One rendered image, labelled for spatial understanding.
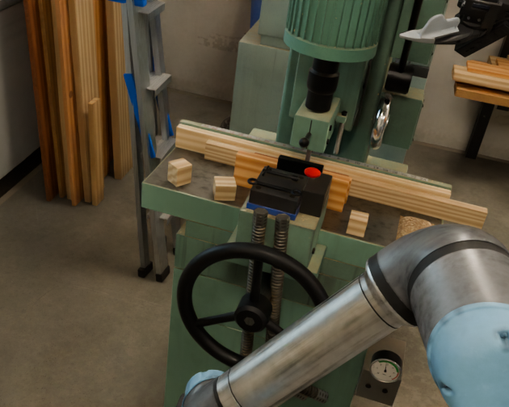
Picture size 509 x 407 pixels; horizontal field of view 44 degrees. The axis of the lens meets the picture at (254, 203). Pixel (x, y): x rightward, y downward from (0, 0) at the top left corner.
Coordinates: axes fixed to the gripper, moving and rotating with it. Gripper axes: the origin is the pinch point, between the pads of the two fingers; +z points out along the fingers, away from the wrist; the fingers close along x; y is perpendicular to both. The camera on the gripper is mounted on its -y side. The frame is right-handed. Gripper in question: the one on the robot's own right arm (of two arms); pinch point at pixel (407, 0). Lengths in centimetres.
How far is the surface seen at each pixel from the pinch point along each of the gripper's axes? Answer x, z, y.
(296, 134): 16.1, 14.7, -25.2
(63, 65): -32, 122, -113
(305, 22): 4.1, 16.2, -5.6
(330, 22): 3.8, 11.8, -4.6
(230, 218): 35, 23, -30
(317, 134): 15.4, 10.6, -24.4
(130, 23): -29, 81, -70
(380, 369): 53, -13, -43
